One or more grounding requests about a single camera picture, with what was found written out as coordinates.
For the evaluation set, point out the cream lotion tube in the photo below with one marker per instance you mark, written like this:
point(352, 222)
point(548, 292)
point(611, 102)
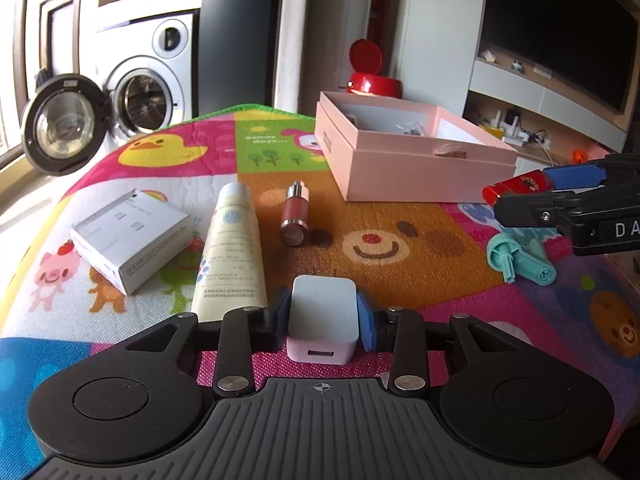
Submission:
point(231, 255)

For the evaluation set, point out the white router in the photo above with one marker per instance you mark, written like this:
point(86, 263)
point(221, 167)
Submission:
point(510, 122)

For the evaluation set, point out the brown tag with twine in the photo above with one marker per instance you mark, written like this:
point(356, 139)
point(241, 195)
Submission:
point(450, 150)

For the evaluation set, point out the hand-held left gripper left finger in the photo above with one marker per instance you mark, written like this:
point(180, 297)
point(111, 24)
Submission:
point(276, 321)

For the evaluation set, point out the teal plastic toy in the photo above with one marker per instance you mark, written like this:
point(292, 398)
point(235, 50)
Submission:
point(525, 260)

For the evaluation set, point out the flat white shelf item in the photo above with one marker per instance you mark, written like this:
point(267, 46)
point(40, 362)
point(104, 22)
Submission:
point(541, 71)

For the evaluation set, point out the grey door panel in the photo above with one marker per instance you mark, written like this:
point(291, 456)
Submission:
point(240, 35)

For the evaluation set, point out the pink cardboard box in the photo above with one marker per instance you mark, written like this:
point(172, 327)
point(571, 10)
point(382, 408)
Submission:
point(430, 175)

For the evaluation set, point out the colourful cartoon play mat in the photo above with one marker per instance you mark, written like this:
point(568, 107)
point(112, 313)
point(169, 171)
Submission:
point(400, 245)

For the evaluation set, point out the round washing machine door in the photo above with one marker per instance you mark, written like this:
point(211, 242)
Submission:
point(62, 125)

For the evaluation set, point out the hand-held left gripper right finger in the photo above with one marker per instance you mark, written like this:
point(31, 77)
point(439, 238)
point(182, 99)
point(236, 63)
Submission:
point(366, 322)

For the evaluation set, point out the white stacked dryer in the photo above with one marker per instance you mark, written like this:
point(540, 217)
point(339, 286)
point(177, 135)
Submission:
point(175, 35)

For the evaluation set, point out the small dark metal object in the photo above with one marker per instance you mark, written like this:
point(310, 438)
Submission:
point(412, 131)

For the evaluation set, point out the silver washing machine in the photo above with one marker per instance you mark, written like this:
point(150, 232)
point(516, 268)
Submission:
point(150, 95)

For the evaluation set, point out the black television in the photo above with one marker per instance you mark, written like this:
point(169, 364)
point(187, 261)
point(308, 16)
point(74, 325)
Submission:
point(560, 25)

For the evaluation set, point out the small green white figurine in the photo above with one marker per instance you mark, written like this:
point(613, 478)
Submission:
point(516, 65)

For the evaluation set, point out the white curtain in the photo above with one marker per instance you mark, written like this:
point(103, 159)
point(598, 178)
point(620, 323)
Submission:
point(290, 35)

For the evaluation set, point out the white wooden shelf unit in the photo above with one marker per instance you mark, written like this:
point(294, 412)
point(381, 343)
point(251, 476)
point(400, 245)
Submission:
point(505, 87)

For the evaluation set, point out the pink lip gloss bottle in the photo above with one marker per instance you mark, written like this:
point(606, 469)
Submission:
point(295, 215)

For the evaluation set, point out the small white carton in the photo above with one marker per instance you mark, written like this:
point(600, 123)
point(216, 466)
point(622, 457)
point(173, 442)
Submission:
point(125, 232)

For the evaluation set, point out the white cube charger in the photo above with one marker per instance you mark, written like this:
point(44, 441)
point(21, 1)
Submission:
point(322, 310)

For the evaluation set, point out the white power strip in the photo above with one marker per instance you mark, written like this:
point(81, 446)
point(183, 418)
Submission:
point(525, 139)

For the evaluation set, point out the white tall cabinet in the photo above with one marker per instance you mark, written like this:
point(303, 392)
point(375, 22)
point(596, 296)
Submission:
point(440, 35)

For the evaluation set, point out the small red printed bottle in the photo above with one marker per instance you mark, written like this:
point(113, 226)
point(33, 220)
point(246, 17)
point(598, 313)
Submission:
point(520, 184)

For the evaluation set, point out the small orange toy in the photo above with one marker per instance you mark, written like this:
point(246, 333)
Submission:
point(578, 156)

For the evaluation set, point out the yellow toy block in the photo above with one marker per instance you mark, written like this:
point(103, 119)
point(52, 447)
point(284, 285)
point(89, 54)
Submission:
point(492, 131)

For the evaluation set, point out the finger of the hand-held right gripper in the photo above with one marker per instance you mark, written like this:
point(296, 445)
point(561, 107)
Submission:
point(570, 177)
point(530, 210)

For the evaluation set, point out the red trash can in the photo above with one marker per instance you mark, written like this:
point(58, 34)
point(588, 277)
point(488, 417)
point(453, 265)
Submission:
point(372, 82)

